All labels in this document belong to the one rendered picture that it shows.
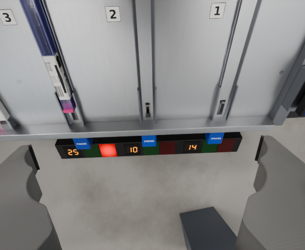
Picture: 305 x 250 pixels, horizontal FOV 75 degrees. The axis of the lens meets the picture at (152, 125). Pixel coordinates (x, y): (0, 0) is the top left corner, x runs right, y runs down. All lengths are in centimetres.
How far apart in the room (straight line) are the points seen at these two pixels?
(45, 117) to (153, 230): 93
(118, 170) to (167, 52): 87
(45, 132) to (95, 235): 93
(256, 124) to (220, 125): 5
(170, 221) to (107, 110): 91
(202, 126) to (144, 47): 14
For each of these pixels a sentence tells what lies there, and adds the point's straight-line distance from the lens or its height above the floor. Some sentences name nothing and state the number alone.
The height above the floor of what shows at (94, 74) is 78.
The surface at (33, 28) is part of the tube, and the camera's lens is 26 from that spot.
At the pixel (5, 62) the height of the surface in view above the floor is 79.
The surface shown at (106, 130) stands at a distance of 31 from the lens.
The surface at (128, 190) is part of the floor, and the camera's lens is 109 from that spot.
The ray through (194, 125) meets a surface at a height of 73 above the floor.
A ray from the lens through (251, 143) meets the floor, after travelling 116.
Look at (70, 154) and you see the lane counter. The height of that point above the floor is 65.
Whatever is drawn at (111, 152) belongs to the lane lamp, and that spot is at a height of 66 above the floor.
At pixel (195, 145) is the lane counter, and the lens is 38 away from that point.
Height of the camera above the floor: 103
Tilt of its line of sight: 89 degrees down
